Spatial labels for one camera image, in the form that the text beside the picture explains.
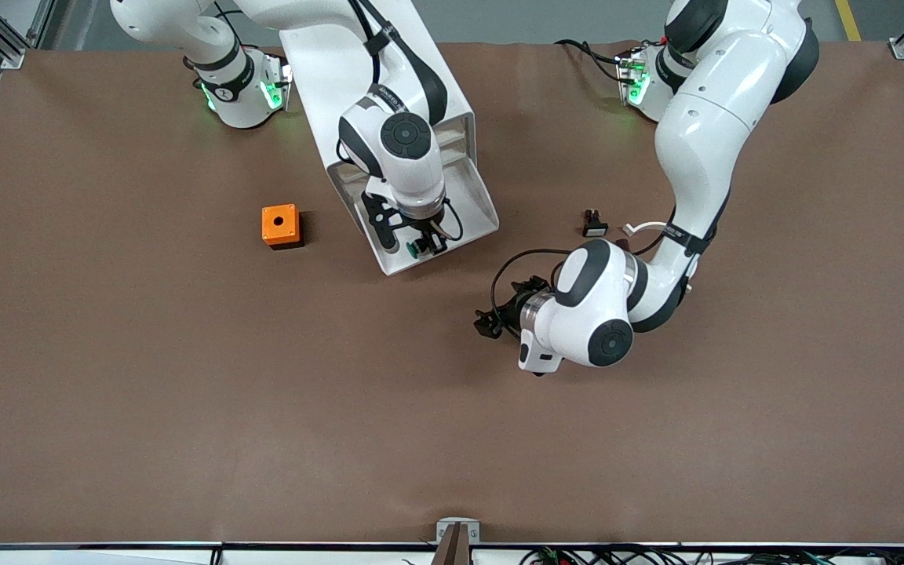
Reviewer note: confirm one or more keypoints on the brown table mat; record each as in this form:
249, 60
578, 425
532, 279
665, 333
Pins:
185, 392

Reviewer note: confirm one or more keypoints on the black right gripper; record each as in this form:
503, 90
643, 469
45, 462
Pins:
425, 230

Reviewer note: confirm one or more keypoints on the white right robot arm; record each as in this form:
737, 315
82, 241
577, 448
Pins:
405, 169

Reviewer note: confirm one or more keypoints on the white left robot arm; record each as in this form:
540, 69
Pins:
703, 133

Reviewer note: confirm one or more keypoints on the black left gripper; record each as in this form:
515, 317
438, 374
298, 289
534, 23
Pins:
512, 308

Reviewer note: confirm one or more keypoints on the green mushroom push button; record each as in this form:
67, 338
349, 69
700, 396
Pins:
414, 249

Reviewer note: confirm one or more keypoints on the orange button enclosure box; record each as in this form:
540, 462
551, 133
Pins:
289, 231

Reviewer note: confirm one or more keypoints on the square white push button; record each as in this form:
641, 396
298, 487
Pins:
595, 227

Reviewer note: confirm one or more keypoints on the white C-shaped plastic clamp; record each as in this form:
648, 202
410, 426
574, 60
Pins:
644, 227

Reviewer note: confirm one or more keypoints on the grey metal table bracket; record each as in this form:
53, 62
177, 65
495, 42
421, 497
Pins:
444, 530

